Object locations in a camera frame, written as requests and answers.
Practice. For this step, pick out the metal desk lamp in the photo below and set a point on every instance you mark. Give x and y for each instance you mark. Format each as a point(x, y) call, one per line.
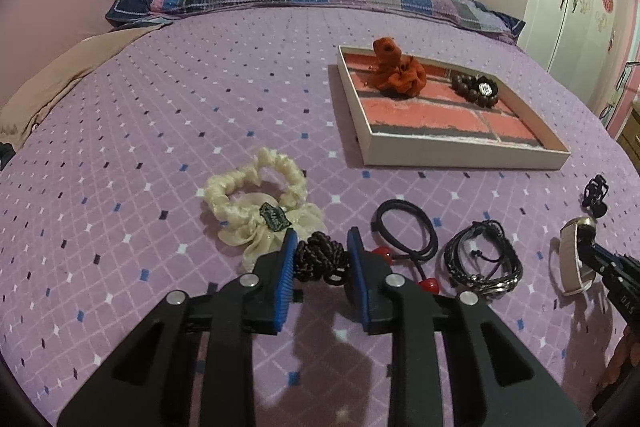
point(622, 79)

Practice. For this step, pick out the beige folded cloth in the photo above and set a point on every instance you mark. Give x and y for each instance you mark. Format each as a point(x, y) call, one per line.
point(65, 77)

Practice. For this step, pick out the dark cloth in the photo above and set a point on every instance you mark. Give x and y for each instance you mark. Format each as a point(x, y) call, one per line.
point(5, 154)

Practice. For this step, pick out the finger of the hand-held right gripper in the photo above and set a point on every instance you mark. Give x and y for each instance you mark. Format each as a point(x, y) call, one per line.
point(620, 282)

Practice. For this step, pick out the pink pillow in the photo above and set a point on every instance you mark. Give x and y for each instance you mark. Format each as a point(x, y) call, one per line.
point(65, 2)

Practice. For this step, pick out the orange fabric scrunchie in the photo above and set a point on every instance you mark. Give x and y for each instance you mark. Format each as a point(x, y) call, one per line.
point(397, 74)

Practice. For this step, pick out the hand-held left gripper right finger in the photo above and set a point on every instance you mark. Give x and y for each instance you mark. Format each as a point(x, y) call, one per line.
point(356, 279)

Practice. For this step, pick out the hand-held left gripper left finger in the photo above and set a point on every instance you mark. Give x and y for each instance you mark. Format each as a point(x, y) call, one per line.
point(285, 279)

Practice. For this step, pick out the black hair claw clip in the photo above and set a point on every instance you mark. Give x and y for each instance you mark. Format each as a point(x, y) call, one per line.
point(595, 194)

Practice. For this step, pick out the wooden nightstand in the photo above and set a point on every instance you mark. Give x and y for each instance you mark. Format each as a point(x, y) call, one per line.
point(632, 129)

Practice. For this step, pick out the brick-pattern cardboard tray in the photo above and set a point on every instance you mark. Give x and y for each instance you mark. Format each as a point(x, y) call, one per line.
point(440, 122)

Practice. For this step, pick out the black scrunchie with rhinestone charm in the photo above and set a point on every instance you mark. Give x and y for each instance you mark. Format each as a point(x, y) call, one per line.
point(485, 88)

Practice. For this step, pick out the cream satin scrunchie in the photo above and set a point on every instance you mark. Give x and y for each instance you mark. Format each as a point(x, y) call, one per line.
point(260, 212)

